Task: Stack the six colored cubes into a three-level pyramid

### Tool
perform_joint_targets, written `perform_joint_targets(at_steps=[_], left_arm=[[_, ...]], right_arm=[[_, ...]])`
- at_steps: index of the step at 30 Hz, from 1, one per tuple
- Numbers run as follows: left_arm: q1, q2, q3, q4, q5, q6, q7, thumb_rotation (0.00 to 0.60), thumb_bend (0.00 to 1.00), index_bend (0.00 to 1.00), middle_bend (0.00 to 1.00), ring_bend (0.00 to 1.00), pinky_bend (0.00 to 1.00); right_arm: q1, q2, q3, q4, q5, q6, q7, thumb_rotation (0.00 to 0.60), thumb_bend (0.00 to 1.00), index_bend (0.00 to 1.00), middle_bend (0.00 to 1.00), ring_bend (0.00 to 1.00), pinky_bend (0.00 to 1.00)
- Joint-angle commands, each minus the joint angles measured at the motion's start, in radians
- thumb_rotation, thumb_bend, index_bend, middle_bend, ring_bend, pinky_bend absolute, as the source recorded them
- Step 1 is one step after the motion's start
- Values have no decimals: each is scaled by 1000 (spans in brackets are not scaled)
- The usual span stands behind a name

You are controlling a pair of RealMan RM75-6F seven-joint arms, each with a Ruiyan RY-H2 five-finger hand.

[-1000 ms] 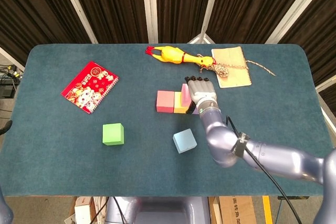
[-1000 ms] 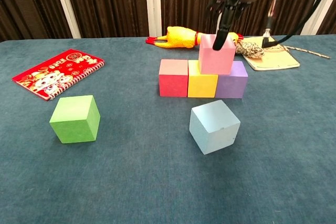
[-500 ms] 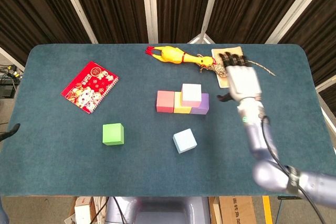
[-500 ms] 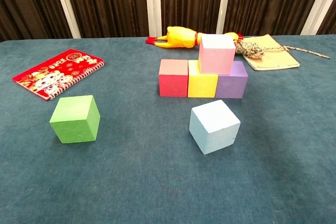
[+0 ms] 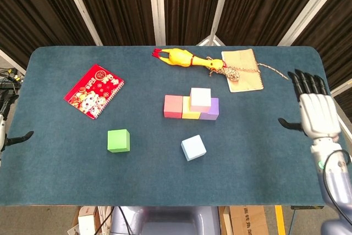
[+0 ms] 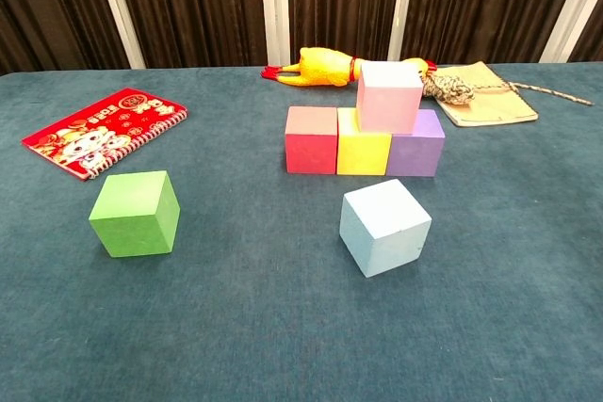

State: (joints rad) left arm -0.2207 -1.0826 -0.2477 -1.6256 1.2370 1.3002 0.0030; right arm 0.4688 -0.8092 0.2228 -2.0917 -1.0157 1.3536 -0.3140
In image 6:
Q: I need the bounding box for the dark brown curtain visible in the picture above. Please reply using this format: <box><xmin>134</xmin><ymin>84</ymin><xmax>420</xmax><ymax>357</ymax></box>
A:
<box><xmin>0</xmin><ymin>0</ymin><xmax>603</xmax><ymax>76</ymax></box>

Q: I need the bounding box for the red spiral notebook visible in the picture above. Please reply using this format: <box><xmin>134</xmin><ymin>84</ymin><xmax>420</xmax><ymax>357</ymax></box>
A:
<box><xmin>21</xmin><ymin>87</ymin><xmax>189</xmax><ymax>182</ymax></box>

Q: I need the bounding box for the green foam cube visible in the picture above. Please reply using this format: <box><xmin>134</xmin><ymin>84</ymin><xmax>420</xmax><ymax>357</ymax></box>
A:
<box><xmin>88</xmin><ymin>169</ymin><xmax>182</xmax><ymax>259</ymax></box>

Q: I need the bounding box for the beige cloth notebook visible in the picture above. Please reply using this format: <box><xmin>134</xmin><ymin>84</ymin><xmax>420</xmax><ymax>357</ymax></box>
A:
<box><xmin>426</xmin><ymin>60</ymin><xmax>539</xmax><ymax>128</ymax></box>

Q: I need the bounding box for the braided rope toy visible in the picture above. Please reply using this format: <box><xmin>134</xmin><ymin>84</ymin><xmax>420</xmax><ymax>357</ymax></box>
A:
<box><xmin>420</xmin><ymin>72</ymin><xmax>595</xmax><ymax>106</ymax></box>

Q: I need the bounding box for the teal felt table cover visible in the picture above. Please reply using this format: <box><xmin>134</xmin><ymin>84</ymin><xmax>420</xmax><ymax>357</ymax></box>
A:
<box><xmin>0</xmin><ymin>61</ymin><xmax>603</xmax><ymax>402</ymax></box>

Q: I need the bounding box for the light blue foam cube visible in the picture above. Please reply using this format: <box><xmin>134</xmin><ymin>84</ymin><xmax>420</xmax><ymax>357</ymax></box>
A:
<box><xmin>338</xmin><ymin>178</ymin><xmax>432</xmax><ymax>279</ymax></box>

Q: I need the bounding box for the red foam cube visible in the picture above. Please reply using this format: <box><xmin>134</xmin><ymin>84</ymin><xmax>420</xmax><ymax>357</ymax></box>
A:
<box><xmin>285</xmin><ymin>105</ymin><xmax>339</xmax><ymax>175</ymax></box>

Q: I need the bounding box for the purple foam cube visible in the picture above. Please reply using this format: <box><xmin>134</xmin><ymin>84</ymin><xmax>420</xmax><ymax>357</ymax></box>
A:
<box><xmin>384</xmin><ymin>108</ymin><xmax>447</xmax><ymax>178</ymax></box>

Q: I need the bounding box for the yellow rubber chicken toy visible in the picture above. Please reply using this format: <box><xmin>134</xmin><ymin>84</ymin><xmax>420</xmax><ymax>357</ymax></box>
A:
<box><xmin>261</xmin><ymin>46</ymin><xmax>438</xmax><ymax>88</ymax></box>

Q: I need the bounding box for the white metal frame post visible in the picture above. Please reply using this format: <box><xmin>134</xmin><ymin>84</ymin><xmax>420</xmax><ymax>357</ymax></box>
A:
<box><xmin>258</xmin><ymin>0</ymin><xmax>291</xmax><ymax>67</ymax></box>
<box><xmin>386</xmin><ymin>0</ymin><xmax>418</xmax><ymax>63</ymax></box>
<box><xmin>90</xmin><ymin>0</ymin><xmax>147</xmax><ymax>70</ymax></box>
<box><xmin>539</xmin><ymin>0</ymin><xmax>603</xmax><ymax>64</ymax></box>

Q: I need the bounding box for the pink foam cube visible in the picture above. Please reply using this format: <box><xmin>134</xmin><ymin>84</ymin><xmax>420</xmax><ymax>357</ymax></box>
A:
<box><xmin>355</xmin><ymin>61</ymin><xmax>424</xmax><ymax>136</ymax></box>

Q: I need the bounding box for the yellow foam cube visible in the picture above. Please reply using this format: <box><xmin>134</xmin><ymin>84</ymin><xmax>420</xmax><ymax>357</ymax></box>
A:
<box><xmin>335</xmin><ymin>106</ymin><xmax>394</xmax><ymax>176</ymax></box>

